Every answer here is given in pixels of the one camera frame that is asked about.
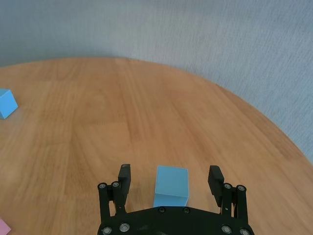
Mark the pink cube block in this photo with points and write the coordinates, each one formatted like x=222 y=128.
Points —
x=3 y=228

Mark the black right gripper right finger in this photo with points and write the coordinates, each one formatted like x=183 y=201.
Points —
x=216 y=183

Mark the light blue cube block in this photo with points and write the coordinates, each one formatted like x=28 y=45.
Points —
x=172 y=181
x=7 y=104

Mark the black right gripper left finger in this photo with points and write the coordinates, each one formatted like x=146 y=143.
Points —
x=123 y=186

